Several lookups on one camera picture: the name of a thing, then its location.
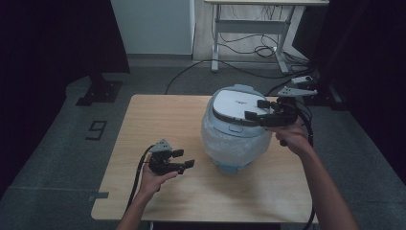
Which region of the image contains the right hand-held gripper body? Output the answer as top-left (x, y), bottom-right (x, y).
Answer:
top-left (263, 85), bottom-right (319, 127)

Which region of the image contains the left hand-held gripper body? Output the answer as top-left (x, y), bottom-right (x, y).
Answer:
top-left (147, 138), bottom-right (187, 176)

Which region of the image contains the white rice cooker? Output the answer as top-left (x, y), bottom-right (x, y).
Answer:
top-left (200, 83), bottom-right (274, 175)

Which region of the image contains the person's left hand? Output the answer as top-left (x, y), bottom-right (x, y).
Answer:
top-left (137, 159), bottom-right (180, 200)

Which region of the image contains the person's right hand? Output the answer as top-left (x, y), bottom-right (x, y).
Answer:
top-left (265, 121), bottom-right (315, 157)

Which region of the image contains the light grey device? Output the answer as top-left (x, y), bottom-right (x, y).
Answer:
top-left (290, 75), bottom-right (315, 85)

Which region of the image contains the grey tape piece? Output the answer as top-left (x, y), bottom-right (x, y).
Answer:
top-left (87, 191), bottom-right (110, 203)

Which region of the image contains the black stand base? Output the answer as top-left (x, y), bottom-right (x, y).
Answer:
top-left (75, 74), bottom-right (124, 107)

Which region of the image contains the dark curtain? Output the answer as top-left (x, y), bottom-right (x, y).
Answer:
top-left (291, 0), bottom-right (406, 176)
top-left (0, 0), bottom-right (131, 199)

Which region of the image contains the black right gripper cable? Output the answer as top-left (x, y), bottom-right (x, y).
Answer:
top-left (294, 97), bottom-right (317, 230)

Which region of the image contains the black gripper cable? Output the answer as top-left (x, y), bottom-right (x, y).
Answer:
top-left (294, 97), bottom-right (317, 230)
top-left (124, 144), bottom-right (156, 214)

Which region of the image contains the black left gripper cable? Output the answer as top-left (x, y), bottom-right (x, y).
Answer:
top-left (124, 144), bottom-right (156, 214)

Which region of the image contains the black cable bundle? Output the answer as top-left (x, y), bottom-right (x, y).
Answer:
top-left (219, 32), bottom-right (310, 66)

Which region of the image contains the long black floor cable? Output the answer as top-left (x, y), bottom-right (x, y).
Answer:
top-left (164, 58), bottom-right (312, 96)

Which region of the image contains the white desk frame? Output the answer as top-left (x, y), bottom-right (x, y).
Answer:
top-left (203, 0), bottom-right (330, 75)

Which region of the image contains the white wall panel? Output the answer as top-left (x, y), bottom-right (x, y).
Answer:
top-left (110, 0), bottom-right (196, 56)

